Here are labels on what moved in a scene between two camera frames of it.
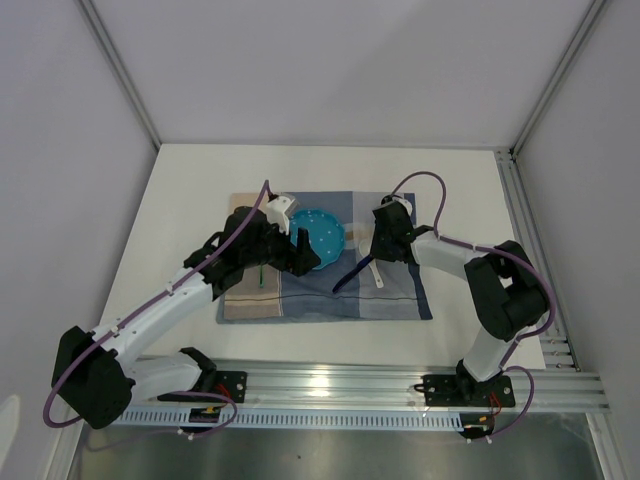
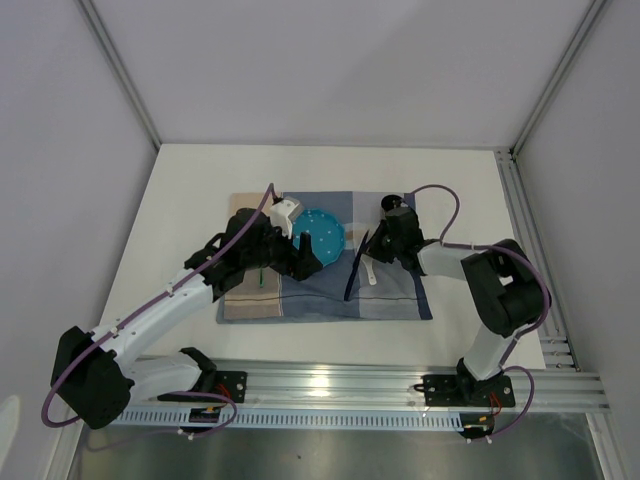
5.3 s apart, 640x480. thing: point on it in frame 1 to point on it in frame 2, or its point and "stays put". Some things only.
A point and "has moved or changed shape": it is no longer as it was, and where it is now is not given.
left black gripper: [298, 260] stays put
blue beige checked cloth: [277, 297] stays put
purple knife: [352, 272] has moved or changed shape
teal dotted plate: [325, 234] stays put
